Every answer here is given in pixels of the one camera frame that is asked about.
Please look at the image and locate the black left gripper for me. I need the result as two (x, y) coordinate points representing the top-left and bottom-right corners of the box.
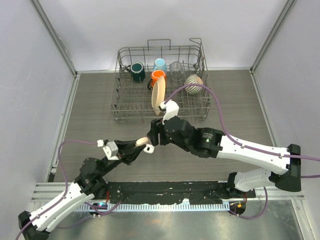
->
(98, 139), (146, 177)

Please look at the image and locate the pink earbud charging case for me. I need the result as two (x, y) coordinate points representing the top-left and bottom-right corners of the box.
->
(135, 136), (150, 147)

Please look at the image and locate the white earbud charging case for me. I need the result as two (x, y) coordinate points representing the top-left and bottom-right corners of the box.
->
(143, 144), (155, 154)

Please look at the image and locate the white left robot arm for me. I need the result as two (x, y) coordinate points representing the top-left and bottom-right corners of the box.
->
(18, 137), (154, 240)

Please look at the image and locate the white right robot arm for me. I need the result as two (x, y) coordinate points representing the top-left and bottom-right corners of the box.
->
(147, 116), (302, 198)

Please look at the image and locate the beige plate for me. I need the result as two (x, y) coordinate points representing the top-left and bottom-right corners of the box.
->
(151, 76), (166, 116)

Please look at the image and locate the orange mug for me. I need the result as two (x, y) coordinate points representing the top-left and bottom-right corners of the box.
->
(147, 70), (167, 90)

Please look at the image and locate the clear glass cup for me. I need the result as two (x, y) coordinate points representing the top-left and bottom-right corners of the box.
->
(169, 61), (185, 82)

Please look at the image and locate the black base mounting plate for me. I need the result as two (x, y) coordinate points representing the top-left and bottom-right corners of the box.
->
(101, 181), (256, 205)

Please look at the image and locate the dark green mug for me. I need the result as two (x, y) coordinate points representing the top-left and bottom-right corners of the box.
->
(126, 62), (146, 83)

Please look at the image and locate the striped ceramic bowl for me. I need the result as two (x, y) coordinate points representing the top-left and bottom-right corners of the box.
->
(184, 74), (203, 95)

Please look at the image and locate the light blue mug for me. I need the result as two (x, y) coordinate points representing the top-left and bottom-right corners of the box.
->
(153, 58), (167, 74)

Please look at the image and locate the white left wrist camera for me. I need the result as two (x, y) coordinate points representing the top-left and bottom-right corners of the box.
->
(102, 141), (119, 161)

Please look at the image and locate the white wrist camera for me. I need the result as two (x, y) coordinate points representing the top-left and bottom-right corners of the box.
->
(159, 99), (179, 125)
(102, 141), (119, 161)

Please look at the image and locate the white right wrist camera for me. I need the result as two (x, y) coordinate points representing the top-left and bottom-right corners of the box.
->
(159, 99), (179, 125)

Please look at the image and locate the grey wire dish rack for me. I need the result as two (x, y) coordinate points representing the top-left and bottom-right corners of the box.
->
(110, 38), (210, 122)

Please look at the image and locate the white slotted cable duct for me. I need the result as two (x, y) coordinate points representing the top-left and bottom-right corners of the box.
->
(77, 202), (231, 212)

